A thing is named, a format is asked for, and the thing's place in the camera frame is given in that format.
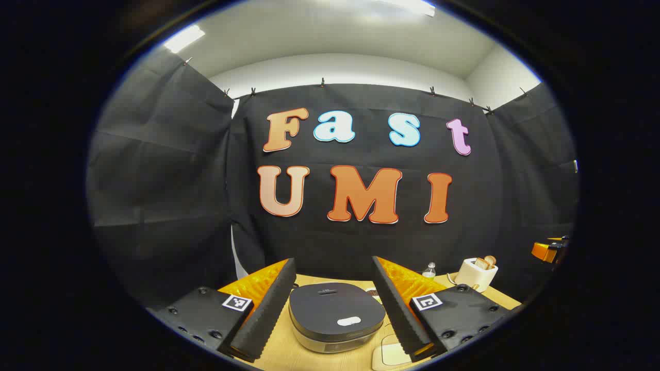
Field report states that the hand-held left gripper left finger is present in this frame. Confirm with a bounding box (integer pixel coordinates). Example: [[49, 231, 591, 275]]
[[150, 258, 298, 363]]

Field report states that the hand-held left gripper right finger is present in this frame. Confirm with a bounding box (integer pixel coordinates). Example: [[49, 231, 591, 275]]
[[371, 256, 522, 362]]

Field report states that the black silver rice cooker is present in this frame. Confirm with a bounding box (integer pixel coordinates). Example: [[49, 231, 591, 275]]
[[289, 282, 386, 354]]

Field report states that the cream flat tray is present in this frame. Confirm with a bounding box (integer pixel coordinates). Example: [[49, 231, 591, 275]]
[[371, 335, 414, 371]]

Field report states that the white toaster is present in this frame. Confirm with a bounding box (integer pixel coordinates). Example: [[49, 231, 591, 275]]
[[454, 258, 499, 293]]

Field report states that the black backdrop cloth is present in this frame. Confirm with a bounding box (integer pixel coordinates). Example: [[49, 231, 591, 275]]
[[87, 49, 579, 310]]

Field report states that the row of black clips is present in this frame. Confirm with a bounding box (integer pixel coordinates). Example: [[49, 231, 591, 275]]
[[183, 57, 529, 115]]

